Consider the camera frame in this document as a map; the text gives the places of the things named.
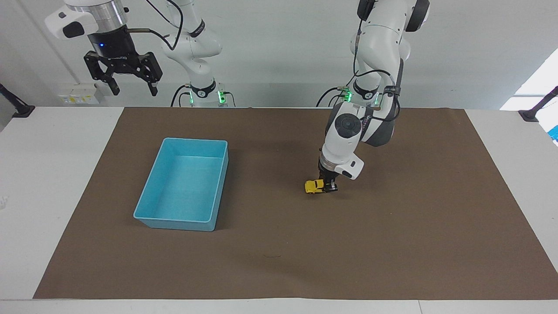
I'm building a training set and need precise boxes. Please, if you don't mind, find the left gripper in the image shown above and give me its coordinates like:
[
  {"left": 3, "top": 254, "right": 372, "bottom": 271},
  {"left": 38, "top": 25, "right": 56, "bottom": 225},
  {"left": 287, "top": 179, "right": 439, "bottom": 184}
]
[{"left": 317, "top": 157, "right": 339, "bottom": 182}]

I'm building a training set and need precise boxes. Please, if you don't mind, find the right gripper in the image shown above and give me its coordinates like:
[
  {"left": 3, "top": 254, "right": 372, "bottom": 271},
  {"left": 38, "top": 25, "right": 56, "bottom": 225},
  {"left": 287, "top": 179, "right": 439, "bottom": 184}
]
[{"left": 84, "top": 25, "right": 163, "bottom": 97}]

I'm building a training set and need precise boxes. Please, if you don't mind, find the yellow toy beetle car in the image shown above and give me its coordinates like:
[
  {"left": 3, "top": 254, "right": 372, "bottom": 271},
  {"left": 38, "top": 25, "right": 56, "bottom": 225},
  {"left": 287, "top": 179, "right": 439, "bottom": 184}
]
[{"left": 304, "top": 179, "right": 327, "bottom": 195}]

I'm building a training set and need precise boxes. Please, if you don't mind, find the black stand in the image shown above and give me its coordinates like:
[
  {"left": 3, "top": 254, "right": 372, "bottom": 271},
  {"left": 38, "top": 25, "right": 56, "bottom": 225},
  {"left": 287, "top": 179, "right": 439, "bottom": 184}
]
[
  {"left": 517, "top": 86, "right": 558, "bottom": 123},
  {"left": 0, "top": 83, "right": 36, "bottom": 119}
]

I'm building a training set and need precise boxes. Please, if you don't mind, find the light blue plastic bin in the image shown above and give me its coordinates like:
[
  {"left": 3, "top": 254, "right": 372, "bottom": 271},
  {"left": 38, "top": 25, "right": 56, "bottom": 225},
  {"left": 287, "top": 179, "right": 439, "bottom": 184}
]
[{"left": 133, "top": 137, "right": 230, "bottom": 232}]

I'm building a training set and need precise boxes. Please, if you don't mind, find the black cable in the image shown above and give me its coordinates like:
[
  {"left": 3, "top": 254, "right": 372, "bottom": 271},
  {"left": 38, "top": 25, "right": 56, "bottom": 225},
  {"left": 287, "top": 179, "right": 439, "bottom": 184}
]
[
  {"left": 347, "top": 17, "right": 402, "bottom": 123},
  {"left": 170, "top": 85, "right": 193, "bottom": 108},
  {"left": 316, "top": 86, "right": 350, "bottom": 108},
  {"left": 129, "top": 0, "right": 184, "bottom": 51}
]

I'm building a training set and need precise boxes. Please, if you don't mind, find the white wall socket strip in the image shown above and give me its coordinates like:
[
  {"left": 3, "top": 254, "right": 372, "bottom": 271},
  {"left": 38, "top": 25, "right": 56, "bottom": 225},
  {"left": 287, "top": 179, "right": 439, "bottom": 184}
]
[{"left": 58, "top": 85, "right": 103, "bottom": 106}]

